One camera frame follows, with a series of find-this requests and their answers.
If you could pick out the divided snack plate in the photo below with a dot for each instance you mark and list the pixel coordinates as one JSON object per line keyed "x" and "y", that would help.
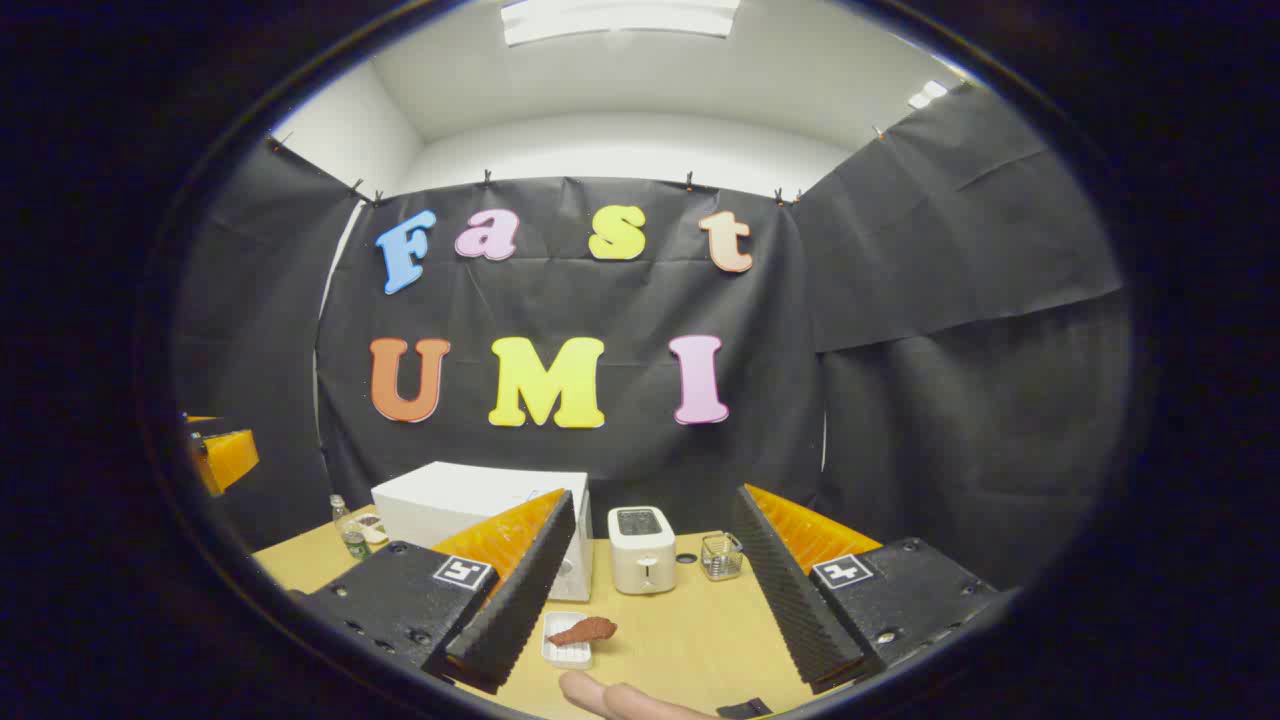
{"x": 374, "y": 530}

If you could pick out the black backdrop cloth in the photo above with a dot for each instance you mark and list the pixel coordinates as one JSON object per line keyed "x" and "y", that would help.
{"x": 600, "y": 300}

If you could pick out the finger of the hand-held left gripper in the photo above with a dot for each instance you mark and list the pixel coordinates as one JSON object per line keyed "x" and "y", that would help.
{"x": 228, "y": 458}

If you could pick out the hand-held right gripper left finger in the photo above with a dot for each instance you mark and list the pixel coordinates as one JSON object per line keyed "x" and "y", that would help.
{"x": 520, "y": 590}

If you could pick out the small clear utensil holder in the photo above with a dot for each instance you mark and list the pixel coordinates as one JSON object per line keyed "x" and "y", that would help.
{"x": 722, "y": 558}

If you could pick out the white microwave oven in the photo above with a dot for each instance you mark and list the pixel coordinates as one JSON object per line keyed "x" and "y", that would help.
{"x": 450, "y": 500}

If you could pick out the clear plastic water bottle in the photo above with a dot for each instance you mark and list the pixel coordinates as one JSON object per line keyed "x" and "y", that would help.
{"x": 350, "y": 535}

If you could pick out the white rectangular dish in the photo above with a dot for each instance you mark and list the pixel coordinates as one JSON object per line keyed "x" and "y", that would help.
{"x": 566, "y": 655}

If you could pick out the brown meat piece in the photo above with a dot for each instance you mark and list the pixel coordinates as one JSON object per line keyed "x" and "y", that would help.
{"x": 585, "y": 631}

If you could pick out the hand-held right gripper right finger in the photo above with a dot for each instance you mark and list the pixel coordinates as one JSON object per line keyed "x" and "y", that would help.
{"x": 790, "y": 590}

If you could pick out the white toaster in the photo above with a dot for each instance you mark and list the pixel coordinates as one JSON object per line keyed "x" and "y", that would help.
{"x": 642, "y": 560}

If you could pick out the ceiling light panel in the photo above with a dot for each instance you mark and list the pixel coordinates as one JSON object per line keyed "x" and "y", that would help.
{"x": 927, "y": 94}
{"x": 620, "y": 18}

